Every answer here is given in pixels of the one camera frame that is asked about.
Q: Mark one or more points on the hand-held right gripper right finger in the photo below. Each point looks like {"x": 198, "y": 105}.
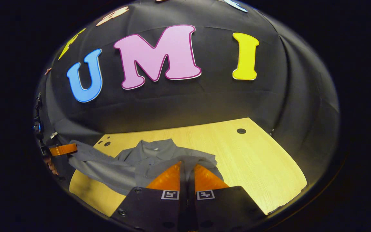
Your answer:
{"x": 217, "y": 212}

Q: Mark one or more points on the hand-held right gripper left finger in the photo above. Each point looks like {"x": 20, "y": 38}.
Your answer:
{"x": 159, "y": 212}

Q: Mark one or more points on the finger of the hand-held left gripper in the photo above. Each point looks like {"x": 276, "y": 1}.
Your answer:
{"x": 62, "y": 149}

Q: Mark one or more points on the grey polo shirt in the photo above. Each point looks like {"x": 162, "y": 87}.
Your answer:
{"x": 124, "y": 170}

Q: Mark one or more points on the small white clip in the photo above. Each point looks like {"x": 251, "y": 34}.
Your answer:
{"x": 54, "y": 135}

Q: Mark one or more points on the small copper clip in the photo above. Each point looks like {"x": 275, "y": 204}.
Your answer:
{"x": 47, "y": 71}

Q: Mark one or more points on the black backdrop cloth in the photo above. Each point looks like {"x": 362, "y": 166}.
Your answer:
{"x": 204, "y": 103}

